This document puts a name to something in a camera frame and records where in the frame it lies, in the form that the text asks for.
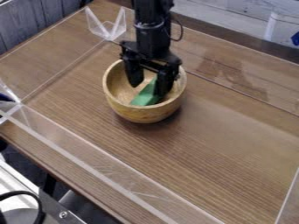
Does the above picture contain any brown wooden bowl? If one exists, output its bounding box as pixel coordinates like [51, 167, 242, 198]
[102, 59, 187, 123]

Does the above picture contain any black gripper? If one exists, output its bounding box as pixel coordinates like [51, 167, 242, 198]
[120, 23, 183, 97]

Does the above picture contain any green rectangular block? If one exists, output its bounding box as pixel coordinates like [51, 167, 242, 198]
[130, 78, 160, 106]

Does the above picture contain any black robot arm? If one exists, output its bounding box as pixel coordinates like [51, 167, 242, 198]
[120, 0, 183, 97]

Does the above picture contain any clear acrylic front barrier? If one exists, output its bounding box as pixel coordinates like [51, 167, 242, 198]
[0, 80, 225, 224]

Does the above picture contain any clear acrylic corner bracket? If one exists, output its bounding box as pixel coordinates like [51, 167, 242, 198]
[84, 7, 127, 41]

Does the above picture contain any grey metal bracket with screw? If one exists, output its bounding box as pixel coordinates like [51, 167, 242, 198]
[39, 190, 87, 224]

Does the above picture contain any white container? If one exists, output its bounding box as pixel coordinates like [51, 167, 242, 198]
[265, 12, 299, 49]

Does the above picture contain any black cable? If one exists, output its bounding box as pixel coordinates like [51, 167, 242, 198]
[0, 190, 47, 224]

